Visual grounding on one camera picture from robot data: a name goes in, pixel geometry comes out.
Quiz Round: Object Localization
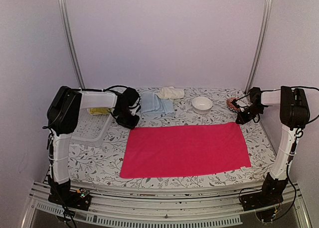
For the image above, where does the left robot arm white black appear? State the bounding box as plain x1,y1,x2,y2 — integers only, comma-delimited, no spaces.
43,86,141,211

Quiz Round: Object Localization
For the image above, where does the light blue towel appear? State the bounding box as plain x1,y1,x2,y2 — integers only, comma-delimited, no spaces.
141,92,175,115

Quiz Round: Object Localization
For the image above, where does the aluminium frame post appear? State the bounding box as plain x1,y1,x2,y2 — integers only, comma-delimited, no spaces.
245,0,273,94
58,0,85,88

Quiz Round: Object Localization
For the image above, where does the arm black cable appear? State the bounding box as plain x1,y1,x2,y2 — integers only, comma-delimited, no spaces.
234,86,319,189
103,85,142,112

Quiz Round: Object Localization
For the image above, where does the right aluminium frame post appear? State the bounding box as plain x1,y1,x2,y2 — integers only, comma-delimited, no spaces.
245,0,273,94

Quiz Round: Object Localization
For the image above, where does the red white patterned ball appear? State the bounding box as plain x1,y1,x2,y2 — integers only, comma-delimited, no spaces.
226,97,242,113

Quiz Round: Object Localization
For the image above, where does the cream rolled towel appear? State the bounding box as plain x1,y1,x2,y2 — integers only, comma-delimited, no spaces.
156,87,184,100

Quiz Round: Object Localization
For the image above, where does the white ceramic bowl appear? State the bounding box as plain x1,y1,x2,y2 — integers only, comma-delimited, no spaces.
191,97,213,114

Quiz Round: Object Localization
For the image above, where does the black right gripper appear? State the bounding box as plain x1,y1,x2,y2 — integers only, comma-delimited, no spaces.
236,105,264,125

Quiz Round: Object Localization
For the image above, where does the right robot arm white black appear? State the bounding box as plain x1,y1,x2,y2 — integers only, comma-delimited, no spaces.
232,86,310,211

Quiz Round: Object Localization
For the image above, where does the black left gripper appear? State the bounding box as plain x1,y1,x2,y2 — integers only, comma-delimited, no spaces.
116,108,141,129

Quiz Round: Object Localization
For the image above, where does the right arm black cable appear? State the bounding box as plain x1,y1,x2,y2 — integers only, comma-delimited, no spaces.
234,86,319,189

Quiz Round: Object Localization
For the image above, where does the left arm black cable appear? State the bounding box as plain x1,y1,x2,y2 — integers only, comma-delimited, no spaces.
103,85,142,112

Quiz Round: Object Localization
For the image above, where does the aluminium front rail base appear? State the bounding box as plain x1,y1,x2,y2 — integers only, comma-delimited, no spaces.
21,180,312,228

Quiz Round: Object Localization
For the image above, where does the pink towel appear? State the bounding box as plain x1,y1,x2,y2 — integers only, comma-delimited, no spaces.
120,122,251,179

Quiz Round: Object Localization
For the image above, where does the white plastic basket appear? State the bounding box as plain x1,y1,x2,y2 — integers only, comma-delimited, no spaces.
70,109,114,147

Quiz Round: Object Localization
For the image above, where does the green crocodile pattern towel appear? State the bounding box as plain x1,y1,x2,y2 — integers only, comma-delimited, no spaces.
87,108,112,115

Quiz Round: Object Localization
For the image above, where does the left aluminium frame post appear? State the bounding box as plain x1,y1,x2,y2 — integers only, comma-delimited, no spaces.
58,0,85,88

